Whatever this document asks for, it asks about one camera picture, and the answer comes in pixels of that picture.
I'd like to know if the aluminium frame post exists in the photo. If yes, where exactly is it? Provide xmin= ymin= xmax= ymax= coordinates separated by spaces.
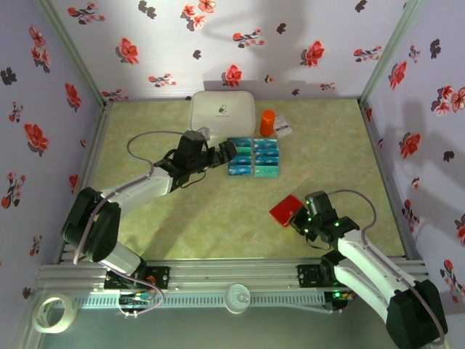
xmin=358 ymin=0 xmax=424 ymax=106
xmin=35 ymin=0 xmax=114 ymax=110

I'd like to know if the circuit board with green light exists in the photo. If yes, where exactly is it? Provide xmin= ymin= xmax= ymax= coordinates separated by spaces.
xmin=325 ymin=289 xmax=355 ymax=313

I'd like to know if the green VIP card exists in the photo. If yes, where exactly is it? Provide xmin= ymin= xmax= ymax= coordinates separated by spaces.
xmin=254 ymin=165 xmax=280 ymax=179

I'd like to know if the small white medicine box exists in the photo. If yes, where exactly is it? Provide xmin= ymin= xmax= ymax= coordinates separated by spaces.
xmin=272 ymin=115 xmax=293 ymax=138

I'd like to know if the orange pill bottle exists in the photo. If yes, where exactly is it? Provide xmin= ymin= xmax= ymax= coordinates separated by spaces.
xmin=259 ymin=110 xmax=279 ymax=138

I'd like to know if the white pill storage case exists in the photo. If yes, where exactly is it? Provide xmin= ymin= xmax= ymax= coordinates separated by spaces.
xmin=189 ymin=89 xmax=256 ymax=137

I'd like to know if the white round knob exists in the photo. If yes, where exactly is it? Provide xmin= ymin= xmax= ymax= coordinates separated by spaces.
xmin=224 ymin=284 xmax=251 ymax=314

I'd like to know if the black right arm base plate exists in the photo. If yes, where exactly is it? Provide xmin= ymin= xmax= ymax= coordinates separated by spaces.
xmin=296 ymin=264 xmax=330 ymax=289

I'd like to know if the aluminium side rail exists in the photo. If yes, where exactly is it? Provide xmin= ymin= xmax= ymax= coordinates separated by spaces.
xmin=54 ymin=101 xmax=114 ymax=265
xmin=357 ymin=100 xmax=422 ymax=261

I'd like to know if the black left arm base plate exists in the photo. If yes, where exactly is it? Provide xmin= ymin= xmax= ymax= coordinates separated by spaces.
xmin=104 ymin=266 xmax=171 ymax=291

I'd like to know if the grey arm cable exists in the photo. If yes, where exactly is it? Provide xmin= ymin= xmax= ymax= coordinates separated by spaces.
xmin=326 ymin=188 xmax=448 ymax=346
xmin=72 ymin=129 xmax=190 ymax=266

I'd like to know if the grey base cable loop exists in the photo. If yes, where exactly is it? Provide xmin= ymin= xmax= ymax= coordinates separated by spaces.
xmin=105 ymin=270 xmax=165 ymax=318

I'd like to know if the aluminium front frame rail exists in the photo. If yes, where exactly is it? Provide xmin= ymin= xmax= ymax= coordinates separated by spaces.
xmin=35 ymin=256 xmax=434 ymax=292

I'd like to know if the grey slotted cable duct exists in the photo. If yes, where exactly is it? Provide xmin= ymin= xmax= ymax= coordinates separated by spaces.
xmin=74 ymin=292 xmax=327 ymax=310

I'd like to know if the red card holder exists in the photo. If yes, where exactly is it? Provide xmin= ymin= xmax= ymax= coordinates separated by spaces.
xmin=268 ymin=194 xmax=304 ymax=228

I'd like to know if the clear tape roll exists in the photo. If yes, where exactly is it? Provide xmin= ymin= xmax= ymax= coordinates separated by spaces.
xmin=31 ymin=294 xmax=78 ymax=334

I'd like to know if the grey left arm cable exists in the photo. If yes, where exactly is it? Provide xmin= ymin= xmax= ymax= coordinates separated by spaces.
xmin=72 ymin=129 xmax=190 ymax=266

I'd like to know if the grey right arm cable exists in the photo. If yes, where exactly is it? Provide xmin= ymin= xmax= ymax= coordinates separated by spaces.
xmin=326 ymin=188 xmax=448 ymax=346

